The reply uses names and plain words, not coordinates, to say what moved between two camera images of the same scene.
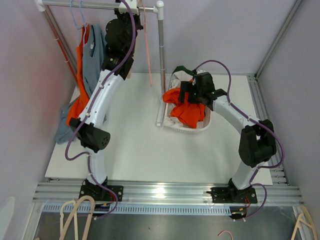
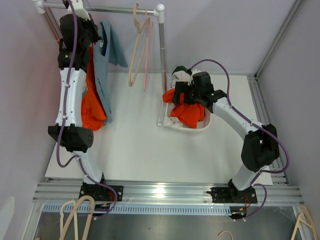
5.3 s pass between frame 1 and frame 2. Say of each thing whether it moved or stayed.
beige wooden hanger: moved
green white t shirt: stayed
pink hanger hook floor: stayed
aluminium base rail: stayed
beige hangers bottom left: stayed
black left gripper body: moved
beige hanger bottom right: stayed
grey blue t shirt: moved
